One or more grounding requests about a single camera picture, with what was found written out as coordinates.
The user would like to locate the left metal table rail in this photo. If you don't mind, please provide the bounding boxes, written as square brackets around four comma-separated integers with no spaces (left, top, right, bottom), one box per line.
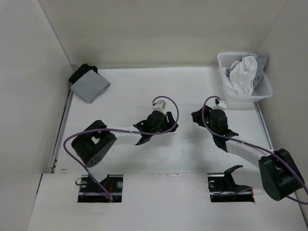
[46,90,74,173]

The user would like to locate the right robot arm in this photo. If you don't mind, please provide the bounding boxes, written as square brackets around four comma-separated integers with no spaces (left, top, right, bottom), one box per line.
[192,106,308,201]

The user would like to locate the folded black tank top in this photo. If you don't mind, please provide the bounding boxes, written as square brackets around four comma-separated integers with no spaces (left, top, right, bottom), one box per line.
[68,64,98,85]

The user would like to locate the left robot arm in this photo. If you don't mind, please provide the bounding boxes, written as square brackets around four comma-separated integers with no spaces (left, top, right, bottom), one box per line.
[71,110,178,196]

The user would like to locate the grey crumpled tank top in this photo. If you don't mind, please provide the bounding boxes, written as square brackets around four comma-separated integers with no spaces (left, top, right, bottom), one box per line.
[226,55,268,89]

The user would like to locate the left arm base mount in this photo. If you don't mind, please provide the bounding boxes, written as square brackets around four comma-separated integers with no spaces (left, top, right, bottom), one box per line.
[75,175,124,203]

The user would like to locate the folded grey tank top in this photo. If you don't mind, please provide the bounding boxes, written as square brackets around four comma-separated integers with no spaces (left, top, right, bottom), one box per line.
[71,70,111,103]

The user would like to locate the white plastic basket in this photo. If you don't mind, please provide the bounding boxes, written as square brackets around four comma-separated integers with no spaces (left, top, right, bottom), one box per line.
[217,51,273,103]

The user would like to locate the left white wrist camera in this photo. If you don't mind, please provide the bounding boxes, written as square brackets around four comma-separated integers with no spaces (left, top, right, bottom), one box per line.
[152,100,167,114]

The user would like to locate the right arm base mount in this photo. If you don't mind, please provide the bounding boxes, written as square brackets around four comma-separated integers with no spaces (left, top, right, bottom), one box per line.
[207,165,255,203]

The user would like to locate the white tank top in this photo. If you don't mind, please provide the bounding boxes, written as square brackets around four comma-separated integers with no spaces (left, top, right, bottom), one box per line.
[229,55,257,96]

